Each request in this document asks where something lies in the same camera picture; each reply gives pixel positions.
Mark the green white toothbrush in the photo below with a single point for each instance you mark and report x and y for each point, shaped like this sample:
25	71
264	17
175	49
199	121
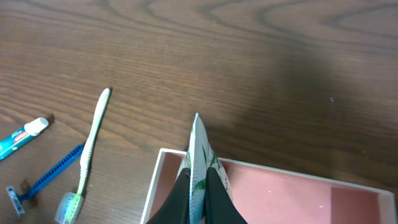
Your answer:
71	202

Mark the cream box with pink interior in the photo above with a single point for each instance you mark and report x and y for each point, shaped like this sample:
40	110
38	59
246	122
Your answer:
267	195

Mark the blue disposable razor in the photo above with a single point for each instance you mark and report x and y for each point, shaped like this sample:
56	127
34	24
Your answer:
43	181

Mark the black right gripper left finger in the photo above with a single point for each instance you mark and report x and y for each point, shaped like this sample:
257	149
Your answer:
175	209

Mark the white Pantene tube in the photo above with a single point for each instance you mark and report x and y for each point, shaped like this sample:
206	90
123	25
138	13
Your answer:
198	158

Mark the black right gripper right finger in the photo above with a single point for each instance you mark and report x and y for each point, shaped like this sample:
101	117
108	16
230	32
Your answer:
219	208

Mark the teal Colgate toothpaste tube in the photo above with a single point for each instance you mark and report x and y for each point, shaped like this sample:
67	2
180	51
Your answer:
22	136

